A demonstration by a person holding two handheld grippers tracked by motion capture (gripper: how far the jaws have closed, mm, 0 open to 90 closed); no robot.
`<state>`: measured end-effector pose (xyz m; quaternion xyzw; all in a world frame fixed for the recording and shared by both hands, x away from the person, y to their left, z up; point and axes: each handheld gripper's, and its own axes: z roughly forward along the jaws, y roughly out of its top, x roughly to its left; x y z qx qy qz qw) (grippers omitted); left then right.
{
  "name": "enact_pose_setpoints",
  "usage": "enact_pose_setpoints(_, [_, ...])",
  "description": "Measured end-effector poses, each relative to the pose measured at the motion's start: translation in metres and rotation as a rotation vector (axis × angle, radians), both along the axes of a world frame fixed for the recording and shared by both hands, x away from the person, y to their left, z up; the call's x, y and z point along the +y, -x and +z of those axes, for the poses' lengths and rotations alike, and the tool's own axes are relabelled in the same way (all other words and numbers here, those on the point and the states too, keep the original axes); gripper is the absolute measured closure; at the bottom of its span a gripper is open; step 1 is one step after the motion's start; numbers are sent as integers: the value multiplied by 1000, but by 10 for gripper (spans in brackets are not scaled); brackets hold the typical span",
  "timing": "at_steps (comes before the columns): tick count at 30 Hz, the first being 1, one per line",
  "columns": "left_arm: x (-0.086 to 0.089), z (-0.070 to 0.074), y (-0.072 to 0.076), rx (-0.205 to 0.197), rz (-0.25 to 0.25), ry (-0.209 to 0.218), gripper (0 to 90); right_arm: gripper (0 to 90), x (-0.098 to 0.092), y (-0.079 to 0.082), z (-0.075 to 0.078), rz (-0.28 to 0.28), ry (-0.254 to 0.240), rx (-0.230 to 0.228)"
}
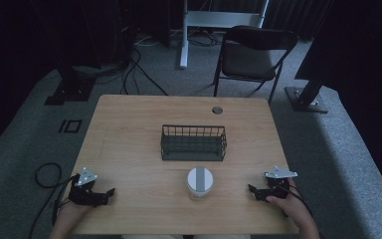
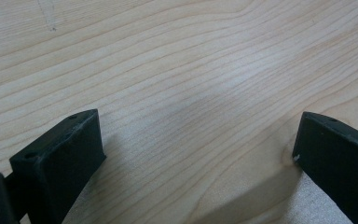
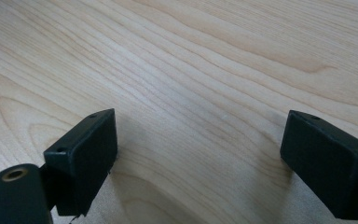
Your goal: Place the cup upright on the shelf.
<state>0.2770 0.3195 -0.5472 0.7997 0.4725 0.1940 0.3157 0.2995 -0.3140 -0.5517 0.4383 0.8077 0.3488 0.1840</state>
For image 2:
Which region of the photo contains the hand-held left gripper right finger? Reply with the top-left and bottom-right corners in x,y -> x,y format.
292,111 -> 358,224

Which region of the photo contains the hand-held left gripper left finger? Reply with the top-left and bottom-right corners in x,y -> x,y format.
8,108 -> 107,224

